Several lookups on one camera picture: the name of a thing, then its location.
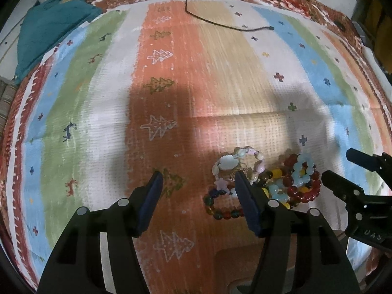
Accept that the light blue bead bracelet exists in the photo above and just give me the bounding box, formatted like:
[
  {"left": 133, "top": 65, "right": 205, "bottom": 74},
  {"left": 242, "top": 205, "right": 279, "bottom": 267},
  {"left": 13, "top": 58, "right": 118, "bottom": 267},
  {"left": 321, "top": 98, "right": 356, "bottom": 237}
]
[{"left": 269, "top": 154, "right": 317, "bottom": 203}]

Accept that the striped patterned blanket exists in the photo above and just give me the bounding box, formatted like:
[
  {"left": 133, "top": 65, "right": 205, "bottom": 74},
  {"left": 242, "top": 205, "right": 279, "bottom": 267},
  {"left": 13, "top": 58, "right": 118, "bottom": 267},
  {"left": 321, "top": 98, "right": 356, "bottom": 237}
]
[{"left": 0, "top": 0, "right": 392, "bottom": 294}]

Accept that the yellow mixed bead bracelet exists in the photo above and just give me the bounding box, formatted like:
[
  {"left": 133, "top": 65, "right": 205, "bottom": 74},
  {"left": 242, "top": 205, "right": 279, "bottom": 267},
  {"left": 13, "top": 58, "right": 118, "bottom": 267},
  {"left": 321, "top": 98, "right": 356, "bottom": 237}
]
[{"left": 257, "top": 167, "right": 295, "bottom": 210}]

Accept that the dark furniture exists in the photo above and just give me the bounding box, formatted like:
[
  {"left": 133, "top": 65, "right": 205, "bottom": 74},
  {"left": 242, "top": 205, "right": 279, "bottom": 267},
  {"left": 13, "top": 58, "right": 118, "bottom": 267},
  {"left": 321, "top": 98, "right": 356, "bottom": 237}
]
[{"left": 352, "top": 0, "right": 392, "bottom": 74}]

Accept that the black cable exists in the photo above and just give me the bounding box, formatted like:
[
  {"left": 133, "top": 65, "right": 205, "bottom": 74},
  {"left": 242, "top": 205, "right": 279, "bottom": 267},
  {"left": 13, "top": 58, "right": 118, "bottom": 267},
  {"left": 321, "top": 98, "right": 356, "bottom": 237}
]
[{"left": 185, "top": 0, "right": 275, "bottom": 32}]

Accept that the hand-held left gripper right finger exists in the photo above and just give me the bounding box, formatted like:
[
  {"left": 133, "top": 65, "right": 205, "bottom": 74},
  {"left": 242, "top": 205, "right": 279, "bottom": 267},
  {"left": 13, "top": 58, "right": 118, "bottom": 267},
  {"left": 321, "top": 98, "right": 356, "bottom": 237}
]
[{"left": 234, "top": 170, "right": 362, "bottom": 294}]

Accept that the grey woven mat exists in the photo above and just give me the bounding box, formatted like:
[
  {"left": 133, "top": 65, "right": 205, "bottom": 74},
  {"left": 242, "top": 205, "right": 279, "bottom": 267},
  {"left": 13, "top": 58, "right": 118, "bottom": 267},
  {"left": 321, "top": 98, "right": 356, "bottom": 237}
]
[{"left": 0, "top": 78, "right": 16, "bottom": 136}]

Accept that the red bead bracelet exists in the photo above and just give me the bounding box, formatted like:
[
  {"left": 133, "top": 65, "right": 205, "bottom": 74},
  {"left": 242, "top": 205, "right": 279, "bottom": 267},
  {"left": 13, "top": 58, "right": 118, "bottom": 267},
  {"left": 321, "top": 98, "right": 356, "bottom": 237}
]
[{"left": 281, "top": 154, "right": 321, "bottom": 205}]

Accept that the red floral blanket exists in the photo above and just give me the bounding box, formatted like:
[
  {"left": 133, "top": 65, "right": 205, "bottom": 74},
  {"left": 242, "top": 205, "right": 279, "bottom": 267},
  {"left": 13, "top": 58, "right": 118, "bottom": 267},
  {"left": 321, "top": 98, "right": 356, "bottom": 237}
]
[{"left": 87, "top": 0, "right": 366, "bottom": 47}]

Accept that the pastel shell bead bracelet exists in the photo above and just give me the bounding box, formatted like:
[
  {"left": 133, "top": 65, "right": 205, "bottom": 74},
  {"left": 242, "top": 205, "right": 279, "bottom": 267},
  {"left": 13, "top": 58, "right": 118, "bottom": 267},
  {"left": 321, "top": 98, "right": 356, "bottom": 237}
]
[{"left": 211, "top": 147, "right": 268, "bottom": 188}]

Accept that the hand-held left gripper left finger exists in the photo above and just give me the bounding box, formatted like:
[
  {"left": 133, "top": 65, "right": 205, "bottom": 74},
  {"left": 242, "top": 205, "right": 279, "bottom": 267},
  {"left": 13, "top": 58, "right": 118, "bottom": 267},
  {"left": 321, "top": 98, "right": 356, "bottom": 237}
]
[{"left": 36, "top": 171, "right": 164, "bottom": 294}]

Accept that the dark multicolour bead bracelet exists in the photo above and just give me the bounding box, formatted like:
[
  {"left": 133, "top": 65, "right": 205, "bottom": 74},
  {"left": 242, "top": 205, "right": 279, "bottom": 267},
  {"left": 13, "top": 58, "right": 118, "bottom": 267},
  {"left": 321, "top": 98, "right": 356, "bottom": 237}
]
[{"left": 203, "top": 185, "right": 245, "bottom": 220}]

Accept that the teal cloth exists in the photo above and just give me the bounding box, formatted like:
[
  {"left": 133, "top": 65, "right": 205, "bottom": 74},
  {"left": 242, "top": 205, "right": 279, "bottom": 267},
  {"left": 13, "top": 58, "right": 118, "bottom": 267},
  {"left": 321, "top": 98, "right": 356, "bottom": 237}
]
[{"left": 15, "top": 0, "right": 103, "bottom": 85}]

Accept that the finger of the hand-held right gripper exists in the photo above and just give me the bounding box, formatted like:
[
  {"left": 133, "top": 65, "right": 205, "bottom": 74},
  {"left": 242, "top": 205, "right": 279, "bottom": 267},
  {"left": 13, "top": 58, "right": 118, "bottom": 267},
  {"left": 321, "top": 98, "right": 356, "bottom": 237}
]
[
  {"left": 321, "top": 170, "right": 367, "bottom": 205},
  {"left": 346, "top": 148, "right": 392, "bottom": 172}
]

